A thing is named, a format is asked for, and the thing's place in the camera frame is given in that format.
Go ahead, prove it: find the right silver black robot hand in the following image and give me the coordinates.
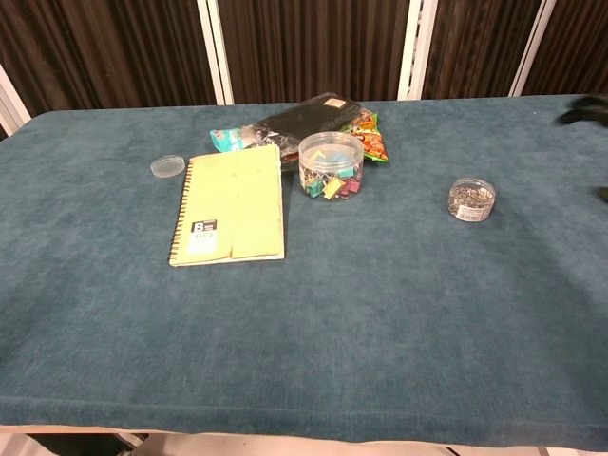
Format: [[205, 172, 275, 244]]
[[559, 93, 608, 201]]

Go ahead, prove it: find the clear jar of paper clips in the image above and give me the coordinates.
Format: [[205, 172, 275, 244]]
[[448, 176, 497, 221]]

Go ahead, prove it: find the clear jar of binder clips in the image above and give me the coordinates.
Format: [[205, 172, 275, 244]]
[[297, 131, 366, 202]]

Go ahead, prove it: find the orange green snack packet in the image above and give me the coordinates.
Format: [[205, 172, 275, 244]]
[[341, 108, 390, 166]]

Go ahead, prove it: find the black item in plastic bag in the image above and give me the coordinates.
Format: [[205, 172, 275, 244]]
[[239, 92, 365, 173]]

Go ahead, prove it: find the teal velvet tablecloth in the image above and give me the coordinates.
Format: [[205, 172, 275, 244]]
[[0, 93, 608, 451]]

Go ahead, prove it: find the teal white snack packet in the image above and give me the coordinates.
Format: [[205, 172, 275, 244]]
[[209, 126, 257, 153]]

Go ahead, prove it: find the yellow spiral notebook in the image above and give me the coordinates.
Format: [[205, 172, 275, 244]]
[[168, 143, 286, 268]]

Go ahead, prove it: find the clear round plastic lid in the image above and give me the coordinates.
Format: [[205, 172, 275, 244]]
[[149, 153, 186, 180]]

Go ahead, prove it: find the white partition frame post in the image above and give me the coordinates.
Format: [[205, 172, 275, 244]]
[[397, 0, 439, 102], [508, 0, 558, 98], [0, 64, 32, 138], [196, 0, 236, 106]]

